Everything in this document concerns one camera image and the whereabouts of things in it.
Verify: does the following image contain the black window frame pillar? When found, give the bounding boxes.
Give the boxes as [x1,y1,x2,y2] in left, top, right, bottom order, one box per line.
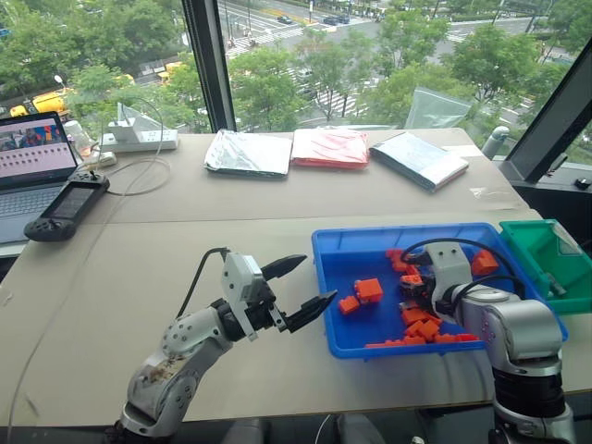
[181,0,238,135]

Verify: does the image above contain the green plastic bin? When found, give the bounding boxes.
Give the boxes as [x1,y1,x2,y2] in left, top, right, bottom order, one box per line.
[499,218,592,316]

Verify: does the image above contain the flat orange battery strip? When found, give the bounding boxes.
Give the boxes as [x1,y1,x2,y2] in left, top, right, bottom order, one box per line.
[433,332,481,345]
[364,339,427,350]

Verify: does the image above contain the white power strip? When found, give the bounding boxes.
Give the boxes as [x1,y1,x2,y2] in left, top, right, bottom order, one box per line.
[100,129,179,154]

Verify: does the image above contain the large orange battery block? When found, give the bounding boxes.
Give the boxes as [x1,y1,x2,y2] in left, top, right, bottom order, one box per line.
[353,277,386,307]

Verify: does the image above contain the red plastic bag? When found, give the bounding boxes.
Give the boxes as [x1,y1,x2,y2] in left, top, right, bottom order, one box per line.
[290,128,372,170]

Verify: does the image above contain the white thin cable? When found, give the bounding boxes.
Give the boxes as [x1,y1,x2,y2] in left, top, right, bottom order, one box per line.
[6,95,173,438]

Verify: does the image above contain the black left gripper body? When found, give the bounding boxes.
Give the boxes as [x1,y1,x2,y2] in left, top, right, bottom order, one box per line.
[244,276,289,333]

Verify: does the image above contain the bagged grey flat packet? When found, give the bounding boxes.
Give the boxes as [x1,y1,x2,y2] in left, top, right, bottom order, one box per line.
[369,131,470,192]

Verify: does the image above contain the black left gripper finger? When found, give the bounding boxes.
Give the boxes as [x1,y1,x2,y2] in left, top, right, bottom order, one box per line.
[261,253,309,281]
[282,290,339,335]

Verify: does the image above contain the black slanted window frame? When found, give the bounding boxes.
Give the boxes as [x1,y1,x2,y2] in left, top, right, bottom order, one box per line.
[505,27,592,186]

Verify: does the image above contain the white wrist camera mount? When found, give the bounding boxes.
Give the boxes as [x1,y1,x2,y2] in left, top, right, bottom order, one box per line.
[425,243,474,304]
[219,252,265,342]

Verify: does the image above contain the grey open laptop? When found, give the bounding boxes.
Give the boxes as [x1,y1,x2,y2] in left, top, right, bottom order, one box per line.
[0,110,80,246]

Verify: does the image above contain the small white adapter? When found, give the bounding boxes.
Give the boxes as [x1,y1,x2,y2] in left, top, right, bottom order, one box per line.
[82,151,117,168]

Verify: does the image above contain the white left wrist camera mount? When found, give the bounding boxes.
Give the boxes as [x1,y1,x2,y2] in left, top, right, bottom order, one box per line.
[219,252,265,342]

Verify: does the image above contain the black handheld game console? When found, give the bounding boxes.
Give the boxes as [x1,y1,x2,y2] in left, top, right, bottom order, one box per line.
[23,169,112,243]

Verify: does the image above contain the blue plastic bin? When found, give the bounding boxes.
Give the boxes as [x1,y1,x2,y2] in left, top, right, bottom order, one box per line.
[311,222,571,363]

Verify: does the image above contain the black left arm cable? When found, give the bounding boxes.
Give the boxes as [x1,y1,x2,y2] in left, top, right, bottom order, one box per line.
[177,248,230,320]

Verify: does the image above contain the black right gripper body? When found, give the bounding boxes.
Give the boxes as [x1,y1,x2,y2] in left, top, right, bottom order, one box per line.
[400,259,441,321]

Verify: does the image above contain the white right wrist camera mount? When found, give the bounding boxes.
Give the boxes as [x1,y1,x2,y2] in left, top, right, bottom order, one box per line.
[425,243,474,304]

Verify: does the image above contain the clear plastic cup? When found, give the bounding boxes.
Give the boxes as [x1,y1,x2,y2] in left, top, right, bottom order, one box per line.
[63,119,95,159]

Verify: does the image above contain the white plug-in charger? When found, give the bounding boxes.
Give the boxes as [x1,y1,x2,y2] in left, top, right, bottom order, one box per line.
[107,102,141,145]

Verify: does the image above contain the white cable under table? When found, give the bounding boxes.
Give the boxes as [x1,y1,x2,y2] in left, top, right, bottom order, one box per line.
[317,413,335,444]

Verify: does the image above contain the small grey object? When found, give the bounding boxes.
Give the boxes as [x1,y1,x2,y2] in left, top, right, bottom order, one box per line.
[547,272,568,298]

